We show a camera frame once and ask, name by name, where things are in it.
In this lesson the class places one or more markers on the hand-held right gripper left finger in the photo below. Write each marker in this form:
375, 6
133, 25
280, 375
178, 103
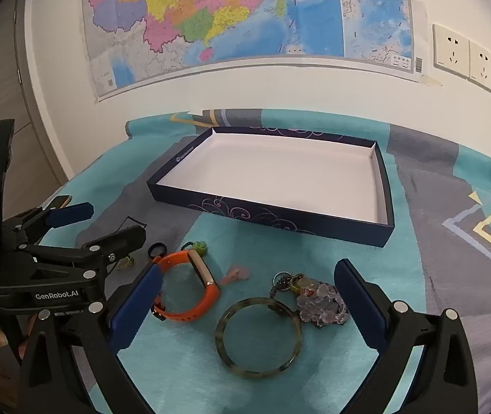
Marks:
135, 306

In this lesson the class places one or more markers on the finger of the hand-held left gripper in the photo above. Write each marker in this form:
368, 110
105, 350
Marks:
70, 213
118, 239

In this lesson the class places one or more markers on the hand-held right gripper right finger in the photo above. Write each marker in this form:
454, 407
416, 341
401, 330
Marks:
357, 306

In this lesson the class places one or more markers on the orange smart band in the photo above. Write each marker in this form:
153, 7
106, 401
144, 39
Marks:
174, 261

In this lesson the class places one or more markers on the yellow green charm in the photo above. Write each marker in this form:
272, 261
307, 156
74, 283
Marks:
301, 284

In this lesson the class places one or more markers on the tortoiseshell bangle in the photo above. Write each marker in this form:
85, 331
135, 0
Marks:
220, 332

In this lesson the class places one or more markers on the pink plastic clip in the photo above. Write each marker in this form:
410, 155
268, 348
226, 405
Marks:
241, 274

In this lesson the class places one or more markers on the dark blue shallow box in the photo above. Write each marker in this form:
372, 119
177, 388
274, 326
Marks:
292, 172

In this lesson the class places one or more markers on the teal and grey printed blanket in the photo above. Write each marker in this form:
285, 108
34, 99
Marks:
245, 250

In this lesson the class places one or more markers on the colourful wall map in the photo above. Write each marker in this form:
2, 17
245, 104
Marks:
228, 8

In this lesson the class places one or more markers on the large white wall socket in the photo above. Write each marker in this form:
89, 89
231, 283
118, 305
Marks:
451, 49

